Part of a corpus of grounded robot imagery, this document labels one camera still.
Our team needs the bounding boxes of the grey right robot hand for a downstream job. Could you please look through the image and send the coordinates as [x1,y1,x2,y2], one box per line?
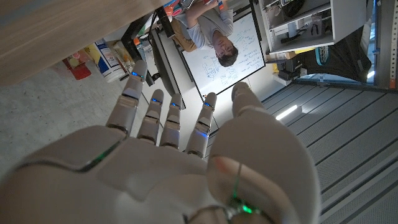
[0,59,322,224]

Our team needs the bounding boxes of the computer monitor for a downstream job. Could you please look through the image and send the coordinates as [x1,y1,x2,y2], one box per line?
[150,29,188,110]

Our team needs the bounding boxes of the white canister blue label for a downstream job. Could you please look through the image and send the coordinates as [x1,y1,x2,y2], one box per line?
[92,38,127,83]

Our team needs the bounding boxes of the clear cup with items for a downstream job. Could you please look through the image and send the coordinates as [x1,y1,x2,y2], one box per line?
[67,50,91,68]

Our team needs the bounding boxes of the black monitor stand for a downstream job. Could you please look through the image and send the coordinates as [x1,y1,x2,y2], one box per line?
[120,6,175,88]

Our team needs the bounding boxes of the long ceiling light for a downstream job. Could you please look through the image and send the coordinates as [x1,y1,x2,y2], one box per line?
[274,105,303,121]

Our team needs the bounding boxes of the seated person grey t-shirt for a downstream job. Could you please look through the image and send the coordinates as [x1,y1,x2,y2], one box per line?
[173,0,240,68]

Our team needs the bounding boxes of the black device box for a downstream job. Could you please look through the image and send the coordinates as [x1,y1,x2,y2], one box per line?
[275,55,304,82]

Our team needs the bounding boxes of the white shelf unit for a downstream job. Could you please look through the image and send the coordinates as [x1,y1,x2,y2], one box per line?
[257,0,368,54]

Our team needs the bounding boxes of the whiteboard with black frame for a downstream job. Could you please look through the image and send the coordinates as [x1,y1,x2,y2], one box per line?
[180,11,267,96]

